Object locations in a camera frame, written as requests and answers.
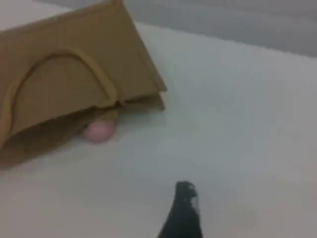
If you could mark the pink peach bun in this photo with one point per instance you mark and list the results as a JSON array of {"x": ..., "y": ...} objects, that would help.
[{"x": 99, "y": 132}]

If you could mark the brown jute tote bag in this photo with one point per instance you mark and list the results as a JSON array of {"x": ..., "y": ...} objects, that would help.
[{"x": 74, "y": 37}]

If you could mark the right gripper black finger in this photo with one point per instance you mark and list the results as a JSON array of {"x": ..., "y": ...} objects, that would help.
[{"x": 183, "y": 218}]

